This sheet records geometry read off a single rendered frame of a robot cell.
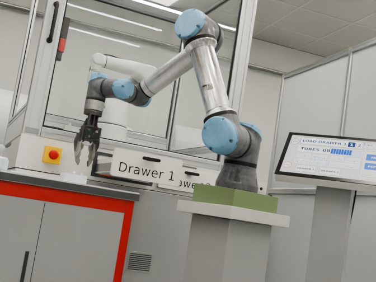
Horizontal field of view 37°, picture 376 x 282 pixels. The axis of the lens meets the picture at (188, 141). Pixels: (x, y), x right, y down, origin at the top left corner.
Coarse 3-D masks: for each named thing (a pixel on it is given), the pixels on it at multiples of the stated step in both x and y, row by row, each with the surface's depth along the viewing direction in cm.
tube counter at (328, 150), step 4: (324, 148) 264; (328, 148) 264; (332, 148) 263; (336, 148) 263; (324, 152) 262; (328, 152) 262; (332, 152) 261; (336, 152) 261; (340, 152) 260; (344, 152) 260; (348, 152) 259; (352, 152) 258; (356, 152) 258; (360, 152) 258; (356, 156) 256; (360, 156) 256
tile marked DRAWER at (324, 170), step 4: (320, 168) 254; (324, 168) 254; (328, 168) 253; (332, 168) 253; (336, 168) 252; (320, 172) 252; (324, 172) 252; (328, 172) 251; (332, 172) 251; (336, 172) 250; (340, 172) 250
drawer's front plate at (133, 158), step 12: (120, 156) 217; (132, 156) 219; (156, 156) 223; (120, 168) 217; (132, 168) 219; (144, 168) 221; (156, 168) 223; (168, 168) 225; (180, 168) 227; (144, 180) 221; (156, 180) 222; (168, 180) 224
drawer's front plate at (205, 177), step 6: (186, 168) 262; (186, 174) 262; (204, 174) 266; (210, 174) 267; (216, 174) 268; (186, 180) 262; (192, 180) 263; (198, 180) 264; (204, 180) 266; (210, 180) 267; (162, 186) 257; (168, 186) 258; (174, 186) 259; (180, 186) 261; (186, 186) 262; (192, 186) 263; (192, 192) 263
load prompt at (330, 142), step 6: (306, 138) 272; (312, 138) 271; (318, 138) 271; (312, 144) 268; (318, 144) 267; (324, 144) 266; (330, 144) 266; (336, 144) 265; (342, 144) 264; (348, 144) 263; (354, 144) 262; (360, 144) 262
